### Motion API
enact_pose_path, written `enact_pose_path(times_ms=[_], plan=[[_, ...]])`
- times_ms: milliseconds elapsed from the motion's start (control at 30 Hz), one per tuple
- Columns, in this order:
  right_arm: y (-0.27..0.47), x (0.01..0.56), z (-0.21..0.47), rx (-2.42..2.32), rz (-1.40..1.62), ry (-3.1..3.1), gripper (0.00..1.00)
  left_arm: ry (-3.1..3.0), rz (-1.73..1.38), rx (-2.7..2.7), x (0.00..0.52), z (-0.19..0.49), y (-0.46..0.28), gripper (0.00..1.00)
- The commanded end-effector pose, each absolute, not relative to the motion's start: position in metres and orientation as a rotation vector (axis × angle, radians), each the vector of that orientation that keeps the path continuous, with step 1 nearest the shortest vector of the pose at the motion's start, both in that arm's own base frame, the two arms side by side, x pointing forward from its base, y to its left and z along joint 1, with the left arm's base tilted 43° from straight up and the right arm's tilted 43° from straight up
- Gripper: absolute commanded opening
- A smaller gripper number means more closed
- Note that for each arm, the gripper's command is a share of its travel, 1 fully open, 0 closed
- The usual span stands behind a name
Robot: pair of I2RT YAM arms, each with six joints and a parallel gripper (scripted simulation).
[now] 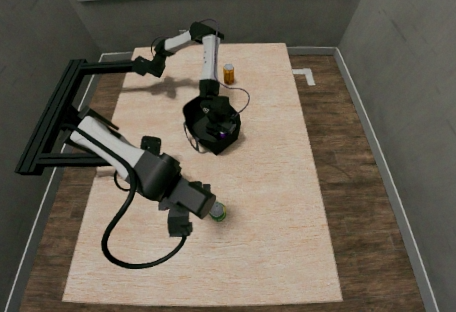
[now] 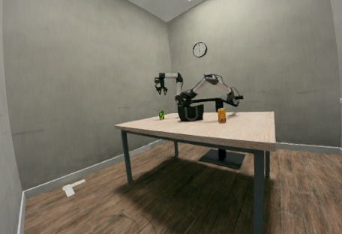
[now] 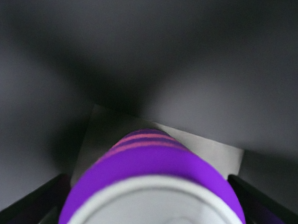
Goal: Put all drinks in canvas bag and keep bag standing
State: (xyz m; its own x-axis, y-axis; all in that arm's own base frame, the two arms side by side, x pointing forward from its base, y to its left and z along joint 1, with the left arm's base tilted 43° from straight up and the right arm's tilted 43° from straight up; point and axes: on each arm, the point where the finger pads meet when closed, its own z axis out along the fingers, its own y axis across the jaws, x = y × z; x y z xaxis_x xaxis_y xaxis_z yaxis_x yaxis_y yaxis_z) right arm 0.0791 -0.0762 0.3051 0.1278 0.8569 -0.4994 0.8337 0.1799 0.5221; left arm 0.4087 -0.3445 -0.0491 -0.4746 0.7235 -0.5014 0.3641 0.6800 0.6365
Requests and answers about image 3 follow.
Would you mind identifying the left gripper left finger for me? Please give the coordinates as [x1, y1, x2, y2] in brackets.
[0, 173, 71, 224]

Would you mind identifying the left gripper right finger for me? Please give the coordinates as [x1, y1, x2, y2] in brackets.
[226, 174, 298, 224]

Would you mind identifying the black fabric bag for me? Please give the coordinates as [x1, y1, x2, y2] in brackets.
[0, 0, 298, 215]

